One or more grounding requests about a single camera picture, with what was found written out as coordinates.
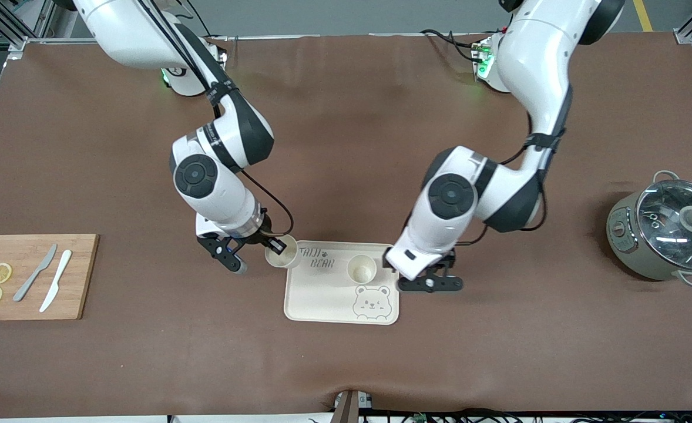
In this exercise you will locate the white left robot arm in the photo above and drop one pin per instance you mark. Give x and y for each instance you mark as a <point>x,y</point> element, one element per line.
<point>534,64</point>

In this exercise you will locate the green electric cooking pot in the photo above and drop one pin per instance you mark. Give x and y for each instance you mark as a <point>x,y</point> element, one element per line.
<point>631,258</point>

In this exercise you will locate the grey plastic knife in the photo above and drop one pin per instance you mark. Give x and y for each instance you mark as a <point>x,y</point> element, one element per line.
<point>34,273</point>

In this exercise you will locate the metal camera post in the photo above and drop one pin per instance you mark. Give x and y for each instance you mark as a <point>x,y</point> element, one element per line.
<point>349,408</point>

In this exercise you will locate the glass pot lid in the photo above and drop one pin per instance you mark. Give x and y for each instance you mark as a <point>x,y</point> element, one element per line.
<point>669,235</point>

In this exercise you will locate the white plastic knife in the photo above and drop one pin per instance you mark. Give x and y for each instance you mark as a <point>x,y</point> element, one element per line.
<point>57,279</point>

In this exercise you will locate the white IKEA cup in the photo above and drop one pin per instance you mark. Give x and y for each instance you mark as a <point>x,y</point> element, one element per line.
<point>290,257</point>
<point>362,271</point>

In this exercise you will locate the bamboo cutting board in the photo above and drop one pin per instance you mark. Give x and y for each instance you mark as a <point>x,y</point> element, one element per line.
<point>79,258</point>

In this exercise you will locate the cream bear print tray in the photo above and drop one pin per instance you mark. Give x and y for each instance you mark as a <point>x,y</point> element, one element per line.
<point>322,294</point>

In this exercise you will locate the brown table mat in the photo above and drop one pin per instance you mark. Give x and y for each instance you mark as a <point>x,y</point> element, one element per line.
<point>346,147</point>

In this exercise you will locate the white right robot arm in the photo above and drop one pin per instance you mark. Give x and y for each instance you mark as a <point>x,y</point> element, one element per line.
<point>217,182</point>

